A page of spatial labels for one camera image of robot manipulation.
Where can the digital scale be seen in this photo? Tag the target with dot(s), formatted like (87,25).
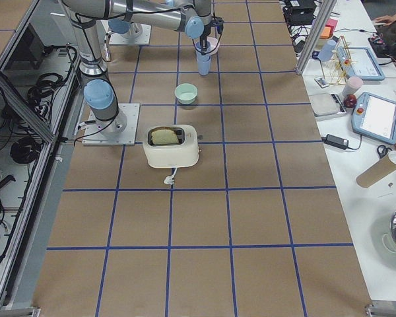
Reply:
(327,106)

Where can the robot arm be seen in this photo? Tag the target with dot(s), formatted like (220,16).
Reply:
(125,29)
(194,18)

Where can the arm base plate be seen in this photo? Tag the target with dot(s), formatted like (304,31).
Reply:
(121,132)
(143,39)

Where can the cardboard tube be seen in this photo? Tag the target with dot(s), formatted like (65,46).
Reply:
(377,171)

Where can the mint green bowl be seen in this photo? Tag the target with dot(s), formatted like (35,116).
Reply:
(186,93)

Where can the red apple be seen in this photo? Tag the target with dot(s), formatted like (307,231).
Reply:
(350,101)

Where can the gold wire rack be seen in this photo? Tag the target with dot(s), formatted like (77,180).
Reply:
(335,71)

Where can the teach pendant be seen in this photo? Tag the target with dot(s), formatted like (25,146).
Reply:
(359,62)
(375,117)

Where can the toast slice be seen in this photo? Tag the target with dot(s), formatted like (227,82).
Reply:
(164,136)

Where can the aluminium frame post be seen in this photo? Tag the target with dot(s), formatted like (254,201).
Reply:
(323,14)

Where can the cream white toaster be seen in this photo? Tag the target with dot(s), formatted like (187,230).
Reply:
(183,154)

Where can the black power adapter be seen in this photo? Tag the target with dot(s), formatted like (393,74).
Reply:
(335,141)

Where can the pink bowl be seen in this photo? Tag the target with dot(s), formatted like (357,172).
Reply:
(214,45)

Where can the teach pendant far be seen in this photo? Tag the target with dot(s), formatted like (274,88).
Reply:
(359,62)

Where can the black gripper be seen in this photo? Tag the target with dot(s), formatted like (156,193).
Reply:
(204,33)

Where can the pink cup on desk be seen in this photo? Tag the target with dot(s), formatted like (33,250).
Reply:
(352,85)

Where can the teach pendant near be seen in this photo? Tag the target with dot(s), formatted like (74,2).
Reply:
(375,117)

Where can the light blue cup on rack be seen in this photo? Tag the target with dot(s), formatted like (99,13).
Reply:
(326,52)

